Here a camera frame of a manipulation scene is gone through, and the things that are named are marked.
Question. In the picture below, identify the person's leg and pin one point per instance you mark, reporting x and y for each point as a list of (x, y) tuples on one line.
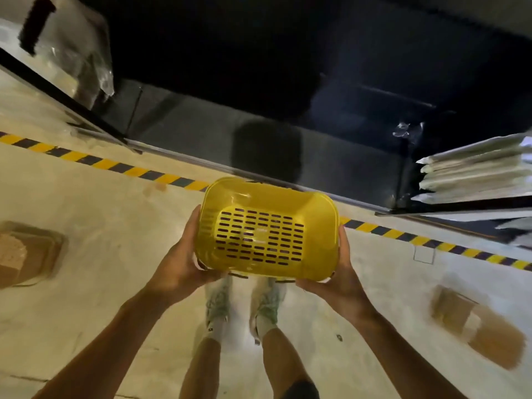
[(201, 369), (282, 357)]

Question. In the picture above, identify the person's shoe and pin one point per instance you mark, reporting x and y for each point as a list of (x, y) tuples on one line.
[(266, 307), (218, 305)]

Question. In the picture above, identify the person's dark shorts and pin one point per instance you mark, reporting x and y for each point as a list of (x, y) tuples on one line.
[(301, 390)]

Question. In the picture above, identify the person's left forearm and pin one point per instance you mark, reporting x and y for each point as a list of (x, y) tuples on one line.
[(104, 353)]

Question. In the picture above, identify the person's left hand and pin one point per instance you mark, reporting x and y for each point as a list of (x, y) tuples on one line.
[(178, 270)]

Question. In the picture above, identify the person's right shoe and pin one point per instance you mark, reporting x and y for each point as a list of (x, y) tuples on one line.
[(266, 307)]

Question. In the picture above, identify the pile of white flat packets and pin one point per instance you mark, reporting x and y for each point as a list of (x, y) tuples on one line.
[(469, 174)]

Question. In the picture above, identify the person's right hand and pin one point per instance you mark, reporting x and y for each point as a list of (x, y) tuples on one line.
[(345, 290)]

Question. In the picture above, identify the yellow rectangular basket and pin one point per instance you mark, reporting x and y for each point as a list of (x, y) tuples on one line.
[(316, 228)]

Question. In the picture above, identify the person's right leg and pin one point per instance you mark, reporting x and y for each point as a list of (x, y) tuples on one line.
[(282, 357)]

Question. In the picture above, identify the yellow black hazard tape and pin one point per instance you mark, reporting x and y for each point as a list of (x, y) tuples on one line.
[(104, 164)]

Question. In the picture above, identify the person's left shoe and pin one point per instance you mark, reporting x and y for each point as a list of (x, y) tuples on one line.
[(218, 305)]

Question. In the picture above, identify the person's left leg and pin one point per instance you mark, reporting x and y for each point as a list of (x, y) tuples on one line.
[(201, 369)]

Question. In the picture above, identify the clear plastic scrap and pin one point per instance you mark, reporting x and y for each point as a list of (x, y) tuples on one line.
[(409, 130)]

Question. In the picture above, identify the large clear storage box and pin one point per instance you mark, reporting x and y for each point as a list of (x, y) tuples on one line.
[(70, 45)]

